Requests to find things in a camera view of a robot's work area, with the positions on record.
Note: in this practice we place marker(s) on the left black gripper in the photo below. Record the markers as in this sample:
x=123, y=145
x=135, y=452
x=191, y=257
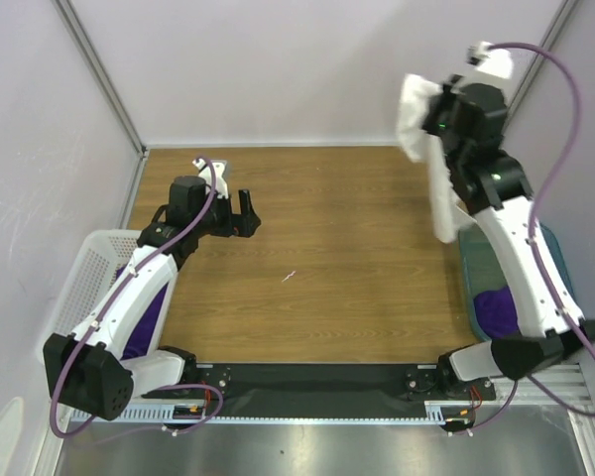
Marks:
x=247, y=220

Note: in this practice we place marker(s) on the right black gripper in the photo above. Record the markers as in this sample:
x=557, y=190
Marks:
x=437, y=110

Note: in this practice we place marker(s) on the white towel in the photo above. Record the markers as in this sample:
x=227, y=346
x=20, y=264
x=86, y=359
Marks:
x=420, y=147

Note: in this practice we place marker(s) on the purple towel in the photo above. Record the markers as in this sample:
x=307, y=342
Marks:
x=496, y=313
x=140, y=340

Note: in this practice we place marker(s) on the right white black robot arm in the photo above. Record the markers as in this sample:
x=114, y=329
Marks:
x=552, y=328

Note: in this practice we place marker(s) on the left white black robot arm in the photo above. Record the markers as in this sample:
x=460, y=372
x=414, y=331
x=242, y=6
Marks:
x=113, y=356

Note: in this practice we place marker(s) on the small white thread scrap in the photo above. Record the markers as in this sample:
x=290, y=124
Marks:
x=288, y=276

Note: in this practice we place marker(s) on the teal translucent plastic tub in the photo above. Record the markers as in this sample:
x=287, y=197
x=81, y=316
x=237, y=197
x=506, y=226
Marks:
x=481, y=271

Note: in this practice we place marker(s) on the white perforated plastic basket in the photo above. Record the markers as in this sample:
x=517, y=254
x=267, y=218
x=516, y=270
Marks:
x=92, y=274

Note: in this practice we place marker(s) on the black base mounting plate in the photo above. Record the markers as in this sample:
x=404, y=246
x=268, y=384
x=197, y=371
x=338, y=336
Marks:
x=335, y=390

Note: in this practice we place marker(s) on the purple towel in tub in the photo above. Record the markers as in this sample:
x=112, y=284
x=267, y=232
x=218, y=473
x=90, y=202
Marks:
x=496, y=313

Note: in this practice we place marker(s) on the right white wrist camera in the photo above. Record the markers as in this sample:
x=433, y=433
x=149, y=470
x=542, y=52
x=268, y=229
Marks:
x=487, y=60

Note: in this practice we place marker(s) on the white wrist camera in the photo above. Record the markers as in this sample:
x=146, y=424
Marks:
x=216, y=171
x=487, y=60

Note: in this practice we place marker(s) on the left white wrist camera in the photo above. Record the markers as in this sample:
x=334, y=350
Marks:
x=216, y=171

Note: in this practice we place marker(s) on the right aluminium corner post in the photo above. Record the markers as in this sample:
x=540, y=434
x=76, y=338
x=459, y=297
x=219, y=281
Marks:
x=534, y=64

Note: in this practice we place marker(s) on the aluminium corner post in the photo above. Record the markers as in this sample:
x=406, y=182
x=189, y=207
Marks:
x=534, y=64
x=94, y=63

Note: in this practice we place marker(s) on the left aluminium corner post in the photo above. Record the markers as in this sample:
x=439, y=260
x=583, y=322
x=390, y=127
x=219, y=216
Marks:
x=94, y=63

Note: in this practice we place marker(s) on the aluminium frame rail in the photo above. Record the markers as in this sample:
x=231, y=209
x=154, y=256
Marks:
x=566, y=381

